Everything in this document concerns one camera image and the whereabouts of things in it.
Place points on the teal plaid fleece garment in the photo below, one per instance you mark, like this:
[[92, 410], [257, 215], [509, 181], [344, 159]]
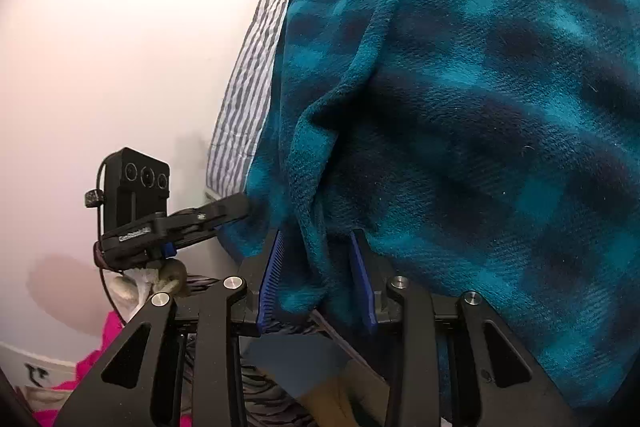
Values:
[[475, 107]]

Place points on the pink cloth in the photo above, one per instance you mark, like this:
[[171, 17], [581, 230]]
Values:
[[100, 352]]

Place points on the person's left hand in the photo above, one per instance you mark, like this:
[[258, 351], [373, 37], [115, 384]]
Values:
[[172, 279]]

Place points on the grey white striped quilt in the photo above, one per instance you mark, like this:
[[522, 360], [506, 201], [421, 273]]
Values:
[[250, 97]]

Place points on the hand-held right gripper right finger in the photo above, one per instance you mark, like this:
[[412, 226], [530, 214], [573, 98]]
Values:
[[361, 287]]

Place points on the zebra striped cloth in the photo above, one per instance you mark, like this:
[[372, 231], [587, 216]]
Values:
[[265, 394]]

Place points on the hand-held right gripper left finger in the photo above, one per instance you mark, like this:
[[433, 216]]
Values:
[[270, 287]]

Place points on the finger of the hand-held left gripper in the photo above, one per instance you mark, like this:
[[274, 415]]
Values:
[[220, 209], [187, 241]]

